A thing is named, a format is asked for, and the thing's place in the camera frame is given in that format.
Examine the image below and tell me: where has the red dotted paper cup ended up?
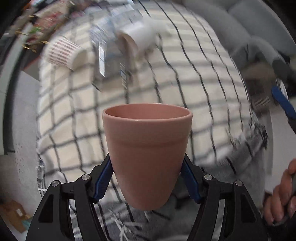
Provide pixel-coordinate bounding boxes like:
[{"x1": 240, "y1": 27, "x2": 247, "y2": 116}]
[{"x1": 45, "y1": 36, "x2": 87, "y2": 71}]

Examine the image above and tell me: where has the person's right hand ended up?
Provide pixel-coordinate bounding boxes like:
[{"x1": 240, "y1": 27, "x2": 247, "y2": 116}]
[{"x1": 264, "y1": 159, "x2": 295, "y2": 225}]

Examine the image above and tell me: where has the clear square glass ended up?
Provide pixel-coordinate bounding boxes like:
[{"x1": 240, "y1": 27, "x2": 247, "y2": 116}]
[{"x1": 91, "y1": 34, "x2": 131, "y2": 92}]

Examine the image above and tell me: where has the cardboard box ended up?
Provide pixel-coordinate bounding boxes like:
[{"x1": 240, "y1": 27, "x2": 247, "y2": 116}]
[{"x1": 1, "y1": 200, "x2": 31, "y2": 233}]

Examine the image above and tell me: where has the electric space heater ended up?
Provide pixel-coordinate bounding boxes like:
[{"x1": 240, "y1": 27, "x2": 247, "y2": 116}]
[{"x1": 248, "y1": 78, "x2": 288, "y2": 116}]

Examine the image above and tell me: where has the gold tiered snack tray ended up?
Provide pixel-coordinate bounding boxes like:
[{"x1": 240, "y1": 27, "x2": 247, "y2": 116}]
[{"x1": 16, "y1": 1, "x2": 75, "y2": 53}]

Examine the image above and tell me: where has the checked white tablecloth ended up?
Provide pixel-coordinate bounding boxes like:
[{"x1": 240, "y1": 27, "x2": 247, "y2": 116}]
[{"x1": 36, "y1": 0, "x2": 270, "y2": 241}]

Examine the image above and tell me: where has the grey sectional sofa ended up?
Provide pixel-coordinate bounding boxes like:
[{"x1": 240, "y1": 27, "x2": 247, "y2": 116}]
[{"x1": 184, "y1": 1, "x2": 295, "y2": 80}]

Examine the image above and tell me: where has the clear plastic cup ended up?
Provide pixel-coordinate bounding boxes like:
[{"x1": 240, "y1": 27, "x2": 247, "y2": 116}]
[{"x1": 89, "y1": 6, "x2": 143, "y2": 45}]

